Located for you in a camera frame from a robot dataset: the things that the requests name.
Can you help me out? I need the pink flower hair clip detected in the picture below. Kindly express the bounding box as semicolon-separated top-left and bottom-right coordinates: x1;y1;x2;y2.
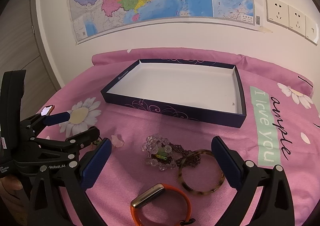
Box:
111;135;124;148

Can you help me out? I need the clear crystal bead bracelet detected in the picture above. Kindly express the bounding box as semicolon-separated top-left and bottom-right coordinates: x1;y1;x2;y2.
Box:
140;135;177;172

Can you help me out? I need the orange smart watch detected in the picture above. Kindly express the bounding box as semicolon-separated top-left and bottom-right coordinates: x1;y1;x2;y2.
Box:
130;183;196;225

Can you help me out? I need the tortoiseshell bangle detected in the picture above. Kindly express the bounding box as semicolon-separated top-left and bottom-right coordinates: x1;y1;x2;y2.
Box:
177;149;225;196

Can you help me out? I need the dark red bead bracelet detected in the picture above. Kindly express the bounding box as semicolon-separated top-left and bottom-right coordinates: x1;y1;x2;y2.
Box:
150;141;202;169

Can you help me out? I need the person's left hand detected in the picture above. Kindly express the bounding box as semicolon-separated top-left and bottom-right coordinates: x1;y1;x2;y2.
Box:
1;176;28;225

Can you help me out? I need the smartphone with orange case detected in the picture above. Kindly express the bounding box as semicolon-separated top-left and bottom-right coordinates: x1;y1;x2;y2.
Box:
40;105;55;116

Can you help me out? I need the grey wooden door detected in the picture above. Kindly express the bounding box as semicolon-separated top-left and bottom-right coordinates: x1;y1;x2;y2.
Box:
1;0;61;120

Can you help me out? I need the pink floral bed sheet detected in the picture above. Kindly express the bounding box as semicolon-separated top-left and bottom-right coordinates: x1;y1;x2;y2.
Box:
40;49;319;225

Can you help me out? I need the dark blue shallow box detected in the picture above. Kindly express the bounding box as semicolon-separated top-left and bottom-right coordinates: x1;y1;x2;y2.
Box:
101;59;247;128

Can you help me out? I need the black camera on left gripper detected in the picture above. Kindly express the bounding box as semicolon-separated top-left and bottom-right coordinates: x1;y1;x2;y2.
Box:
1;70;26;159

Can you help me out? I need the white wall switch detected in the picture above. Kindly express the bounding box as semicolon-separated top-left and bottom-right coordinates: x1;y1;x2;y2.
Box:
305;16;319;45

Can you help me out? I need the white wall socket middle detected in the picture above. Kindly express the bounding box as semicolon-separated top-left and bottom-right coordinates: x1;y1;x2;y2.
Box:
288;5;306;37

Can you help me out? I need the white wall socket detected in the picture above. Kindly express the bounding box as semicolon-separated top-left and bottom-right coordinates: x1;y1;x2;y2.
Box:
266;0;289;28
288;5;306;37

